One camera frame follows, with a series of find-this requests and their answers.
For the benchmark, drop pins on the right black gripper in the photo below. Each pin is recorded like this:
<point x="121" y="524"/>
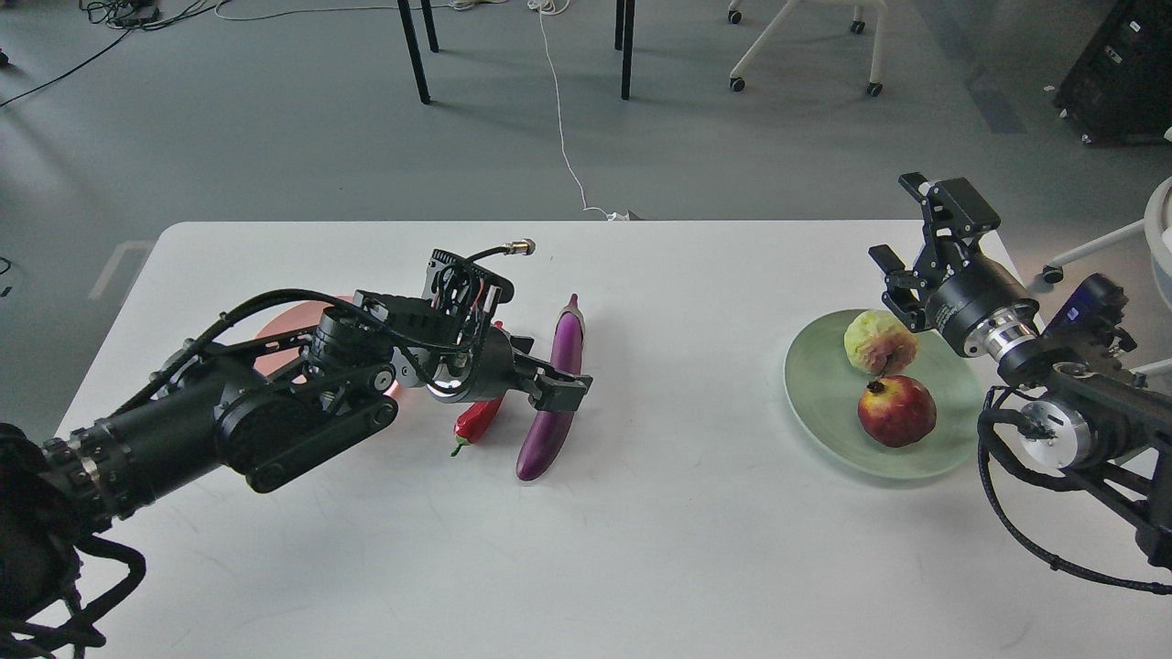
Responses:
<point x="954" y="288"/>

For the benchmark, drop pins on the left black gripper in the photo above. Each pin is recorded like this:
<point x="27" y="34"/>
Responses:
<point x="501" y="364"/>

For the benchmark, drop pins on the red chili pepper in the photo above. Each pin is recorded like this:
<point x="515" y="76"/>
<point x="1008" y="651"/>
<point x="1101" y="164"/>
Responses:
<point x="472" y="425"/>

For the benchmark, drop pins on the purple eggplant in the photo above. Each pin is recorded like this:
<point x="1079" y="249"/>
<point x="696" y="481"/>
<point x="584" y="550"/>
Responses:
<point x="549" y="431"/>

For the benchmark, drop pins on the green custard apple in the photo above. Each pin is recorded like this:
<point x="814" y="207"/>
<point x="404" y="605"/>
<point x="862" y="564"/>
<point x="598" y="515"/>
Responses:
<point x="878" y="343"/>

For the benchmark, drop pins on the red pomegranate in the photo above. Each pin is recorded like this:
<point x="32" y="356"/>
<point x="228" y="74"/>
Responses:
<point x="897" y="411"/>

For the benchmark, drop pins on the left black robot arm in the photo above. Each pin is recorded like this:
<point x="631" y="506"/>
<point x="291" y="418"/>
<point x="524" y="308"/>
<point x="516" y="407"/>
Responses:
<point x="272" y="389"/>

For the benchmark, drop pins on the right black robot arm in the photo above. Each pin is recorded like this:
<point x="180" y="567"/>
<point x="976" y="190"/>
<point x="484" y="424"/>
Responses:
<point x="1066" y="417"/>

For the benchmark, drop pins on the green plate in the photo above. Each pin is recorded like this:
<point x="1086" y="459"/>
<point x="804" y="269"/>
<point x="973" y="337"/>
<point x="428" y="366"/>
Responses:
<point x="823" y="389"/>

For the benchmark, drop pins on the white chair at right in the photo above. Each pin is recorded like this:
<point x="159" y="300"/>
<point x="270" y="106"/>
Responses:
<point x="1135" y="256"/>

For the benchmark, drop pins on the black equipment case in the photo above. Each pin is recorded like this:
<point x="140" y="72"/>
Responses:
<point x="1118" y="92"/>

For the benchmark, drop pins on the black table legs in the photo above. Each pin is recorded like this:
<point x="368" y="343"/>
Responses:
<point x="623" y="40"/>

